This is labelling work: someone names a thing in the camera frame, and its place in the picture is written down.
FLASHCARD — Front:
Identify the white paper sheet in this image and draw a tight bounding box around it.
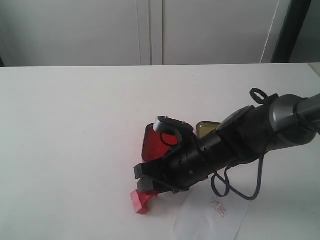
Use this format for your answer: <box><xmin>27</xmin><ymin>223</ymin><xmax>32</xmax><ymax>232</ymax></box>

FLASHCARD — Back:
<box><xmin>172</xmin><ymin>192</ymin><xmax>249</xmax><ymax>240</ymax></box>

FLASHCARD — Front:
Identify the dark vertical post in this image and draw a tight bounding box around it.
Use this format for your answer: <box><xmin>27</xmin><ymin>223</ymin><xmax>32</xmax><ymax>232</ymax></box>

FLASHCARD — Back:
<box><xmin>271</xmin><ymin>0</ymin><xmax>312</xmax><ymax>64</ymax></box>

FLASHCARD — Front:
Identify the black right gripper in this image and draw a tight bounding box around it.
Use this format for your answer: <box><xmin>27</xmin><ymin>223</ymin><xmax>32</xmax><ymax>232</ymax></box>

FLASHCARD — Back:
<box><xmin>133</xmin><ymin>130</ymin><xmax>223</xmax><ymax>193</ymax></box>

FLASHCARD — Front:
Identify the red tin box base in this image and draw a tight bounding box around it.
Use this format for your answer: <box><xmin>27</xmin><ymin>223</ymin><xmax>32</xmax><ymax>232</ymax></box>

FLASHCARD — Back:
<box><xmin>141</xmin><ymin>123</ymin><xmax>178</xmax><ymax>163</ymax></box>

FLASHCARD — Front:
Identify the small red block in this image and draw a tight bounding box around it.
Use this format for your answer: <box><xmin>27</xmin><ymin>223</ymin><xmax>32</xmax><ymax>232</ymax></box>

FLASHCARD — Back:
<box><xmin>130</xmin><ymin>189</ymin><xmax>158</xmax><ymax>215</ymax></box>

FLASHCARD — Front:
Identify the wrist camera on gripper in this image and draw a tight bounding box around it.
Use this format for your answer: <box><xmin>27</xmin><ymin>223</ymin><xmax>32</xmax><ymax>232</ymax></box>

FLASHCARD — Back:
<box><xmin>153</xmin><ymin>116</ymin><xmax>195</xmax><ymax>148</ymax></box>

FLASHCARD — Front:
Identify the gold tin lid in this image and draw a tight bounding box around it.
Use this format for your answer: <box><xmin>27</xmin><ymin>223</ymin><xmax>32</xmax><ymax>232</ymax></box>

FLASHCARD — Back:
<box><xmin>196</xmin><ymin>121</ymin><xmax>220</xmax><ymax>138</ymax></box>

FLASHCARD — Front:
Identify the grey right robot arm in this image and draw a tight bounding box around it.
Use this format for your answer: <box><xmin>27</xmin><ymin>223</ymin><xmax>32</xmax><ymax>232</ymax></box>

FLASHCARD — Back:
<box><xmin>134</xmin><ymin>88</ymin><xmax>320</xmax><ymax>194</ymax></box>

